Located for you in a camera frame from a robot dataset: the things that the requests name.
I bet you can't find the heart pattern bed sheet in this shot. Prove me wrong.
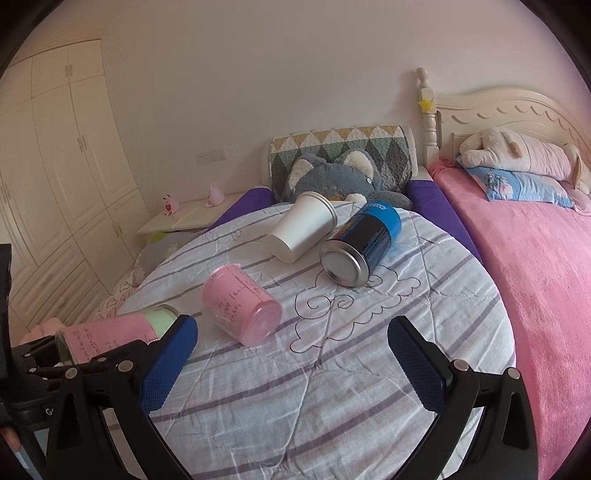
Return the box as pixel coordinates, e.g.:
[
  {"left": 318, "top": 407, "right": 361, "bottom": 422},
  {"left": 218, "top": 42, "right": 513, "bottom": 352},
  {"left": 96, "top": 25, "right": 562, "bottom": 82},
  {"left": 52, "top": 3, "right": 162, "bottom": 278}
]
[{"left": 89, "top": 264, "right": 145, "bottom": 322}]

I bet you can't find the blue cartoon pillow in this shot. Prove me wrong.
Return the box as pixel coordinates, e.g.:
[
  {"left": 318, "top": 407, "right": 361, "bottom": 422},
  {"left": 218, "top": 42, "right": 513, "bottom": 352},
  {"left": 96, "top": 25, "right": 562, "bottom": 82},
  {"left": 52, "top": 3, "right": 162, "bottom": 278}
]
[{"left": 457, "top": 157, "right": 574, "bottom": 209}]

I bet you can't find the white wall socket panel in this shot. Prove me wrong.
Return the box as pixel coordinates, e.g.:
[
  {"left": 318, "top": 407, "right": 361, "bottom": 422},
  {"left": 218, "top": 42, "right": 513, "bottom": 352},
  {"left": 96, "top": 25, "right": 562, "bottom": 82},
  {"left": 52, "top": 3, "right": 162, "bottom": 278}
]
[{"left": 195, "top": 148, "right": 226, "bottom": 165}]

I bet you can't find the pink rabbit figurine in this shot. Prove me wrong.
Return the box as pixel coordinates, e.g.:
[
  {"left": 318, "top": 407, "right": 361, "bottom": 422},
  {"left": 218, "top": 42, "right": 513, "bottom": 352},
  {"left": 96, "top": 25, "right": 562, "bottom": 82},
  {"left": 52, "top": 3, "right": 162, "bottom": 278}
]
[{"left": 162, "top": 194, "right": 180, "bottom": 216}]

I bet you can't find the pink plastic cup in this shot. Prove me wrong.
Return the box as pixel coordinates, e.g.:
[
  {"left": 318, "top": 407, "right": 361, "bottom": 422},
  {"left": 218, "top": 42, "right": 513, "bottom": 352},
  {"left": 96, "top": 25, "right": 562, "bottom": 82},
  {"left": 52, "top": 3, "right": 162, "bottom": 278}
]
[{"left": 201, "top": 264, "right": 283, "bottom": 347}]

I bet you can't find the pink fleece blanket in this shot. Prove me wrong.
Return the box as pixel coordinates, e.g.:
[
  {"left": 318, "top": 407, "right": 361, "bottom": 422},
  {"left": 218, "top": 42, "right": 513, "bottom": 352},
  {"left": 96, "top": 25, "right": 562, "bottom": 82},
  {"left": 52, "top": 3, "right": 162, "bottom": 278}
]
[{"left": 429, "top": 160, "right": 590, "bottom": 479}]

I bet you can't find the grey flower cushion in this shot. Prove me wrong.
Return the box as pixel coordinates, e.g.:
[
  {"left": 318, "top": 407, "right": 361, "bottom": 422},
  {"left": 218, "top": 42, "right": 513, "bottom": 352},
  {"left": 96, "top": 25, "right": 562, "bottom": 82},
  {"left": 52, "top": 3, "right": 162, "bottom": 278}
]
[{"left": 134, "top": 230, "right": 201, "bottom": 285}]

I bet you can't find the white and pink plush toy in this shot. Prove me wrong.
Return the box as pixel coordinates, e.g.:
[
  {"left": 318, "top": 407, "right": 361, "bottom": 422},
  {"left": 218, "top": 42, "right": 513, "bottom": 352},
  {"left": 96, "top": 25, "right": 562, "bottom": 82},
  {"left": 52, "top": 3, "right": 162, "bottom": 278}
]
[{"left": 459, "top": 127, "right": 590, "bottom": 196}]

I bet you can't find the cream wardrobe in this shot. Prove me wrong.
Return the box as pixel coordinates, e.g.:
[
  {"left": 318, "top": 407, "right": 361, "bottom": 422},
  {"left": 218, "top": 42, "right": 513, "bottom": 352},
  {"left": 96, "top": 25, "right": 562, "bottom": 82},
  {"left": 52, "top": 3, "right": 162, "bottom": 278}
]
[{"left": 1, "top": 41, "right": 148, "bottom": 332}]

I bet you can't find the purple bed bumper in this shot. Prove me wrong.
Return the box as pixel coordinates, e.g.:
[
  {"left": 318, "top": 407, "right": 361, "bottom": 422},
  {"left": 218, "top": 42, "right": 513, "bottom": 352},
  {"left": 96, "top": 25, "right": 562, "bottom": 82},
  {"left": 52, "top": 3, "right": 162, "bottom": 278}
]
[{"left": 207, "top": 180, "right": 483, "bottom": 263}]

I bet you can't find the patchwork quilted headboard cover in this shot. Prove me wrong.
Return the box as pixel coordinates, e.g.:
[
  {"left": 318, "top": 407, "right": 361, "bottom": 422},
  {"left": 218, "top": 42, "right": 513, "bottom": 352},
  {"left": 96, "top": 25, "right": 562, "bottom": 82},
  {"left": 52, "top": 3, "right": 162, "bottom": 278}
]
[{"left": 262, "top": 124, "right": 419, "bottom": 201}]

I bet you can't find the cream wooden headboard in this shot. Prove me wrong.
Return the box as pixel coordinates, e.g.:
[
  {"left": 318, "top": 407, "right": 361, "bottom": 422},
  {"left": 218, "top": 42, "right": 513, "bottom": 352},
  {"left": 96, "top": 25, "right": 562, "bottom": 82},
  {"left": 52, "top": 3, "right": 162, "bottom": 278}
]
[{"left": 417, "top": 67, "right": 590, "bottom": 168}]

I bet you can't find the pink cat figurine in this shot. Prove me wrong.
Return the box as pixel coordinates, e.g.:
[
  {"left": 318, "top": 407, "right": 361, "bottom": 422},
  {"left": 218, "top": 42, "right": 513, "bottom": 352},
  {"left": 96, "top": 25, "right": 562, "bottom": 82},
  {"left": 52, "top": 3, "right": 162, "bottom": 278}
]
[{"left": 205, "top": 183, "right": 225, "bottom": 208}]

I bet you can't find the cream bedside table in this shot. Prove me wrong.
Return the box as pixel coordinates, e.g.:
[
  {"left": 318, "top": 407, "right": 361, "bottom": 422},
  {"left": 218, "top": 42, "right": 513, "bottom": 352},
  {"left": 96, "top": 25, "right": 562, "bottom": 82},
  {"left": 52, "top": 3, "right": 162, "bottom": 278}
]
[{"left": 137, "top": 193, "right": 242, "bottom": 235}]

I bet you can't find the blue and black can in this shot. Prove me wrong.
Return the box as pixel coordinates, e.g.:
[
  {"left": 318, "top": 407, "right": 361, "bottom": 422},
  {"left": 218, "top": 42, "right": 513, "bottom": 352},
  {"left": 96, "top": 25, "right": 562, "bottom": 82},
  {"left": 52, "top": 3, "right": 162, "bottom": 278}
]
[{"left": 320, "top": 201, "right": 402, "bottom": 288}]

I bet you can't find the striped quilted round cloth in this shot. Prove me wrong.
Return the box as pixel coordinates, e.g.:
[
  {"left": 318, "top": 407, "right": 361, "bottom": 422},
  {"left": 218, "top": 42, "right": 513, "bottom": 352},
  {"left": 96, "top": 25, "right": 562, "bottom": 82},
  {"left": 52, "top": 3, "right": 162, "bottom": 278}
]
[{"left": 122, "top": 205, "right": 516, "bottom": 479}]

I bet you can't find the white paper cup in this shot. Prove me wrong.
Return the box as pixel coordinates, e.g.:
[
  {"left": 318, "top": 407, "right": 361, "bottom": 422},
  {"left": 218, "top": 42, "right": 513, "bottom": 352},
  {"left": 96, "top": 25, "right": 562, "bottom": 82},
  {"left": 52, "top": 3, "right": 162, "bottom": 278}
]
[{"left": 266, "top": 191, "right": 338, "bottom": 264}]

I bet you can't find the green can with pink label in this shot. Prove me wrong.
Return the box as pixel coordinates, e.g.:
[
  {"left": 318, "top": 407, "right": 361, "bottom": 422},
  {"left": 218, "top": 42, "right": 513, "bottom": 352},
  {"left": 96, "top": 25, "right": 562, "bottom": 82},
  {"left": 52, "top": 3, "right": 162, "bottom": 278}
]
[{"left": 55, "top": 305, "right": 180, "bottom": 365}]

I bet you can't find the yellow star sticker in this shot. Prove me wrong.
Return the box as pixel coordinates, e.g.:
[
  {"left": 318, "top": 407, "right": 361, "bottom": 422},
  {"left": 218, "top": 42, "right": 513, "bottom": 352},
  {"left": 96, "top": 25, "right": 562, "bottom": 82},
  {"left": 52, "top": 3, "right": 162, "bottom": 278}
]
[{"left": 418, "top": 98, "right": 436, "bottom": 114}]

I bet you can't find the grey cat plush toy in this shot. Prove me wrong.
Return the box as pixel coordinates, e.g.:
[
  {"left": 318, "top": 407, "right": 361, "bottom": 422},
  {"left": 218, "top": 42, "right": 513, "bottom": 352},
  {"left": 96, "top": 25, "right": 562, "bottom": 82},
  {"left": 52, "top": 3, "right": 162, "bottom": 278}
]
[{"left": 281, "top": 149, "right": 413, "bottom": 210}]

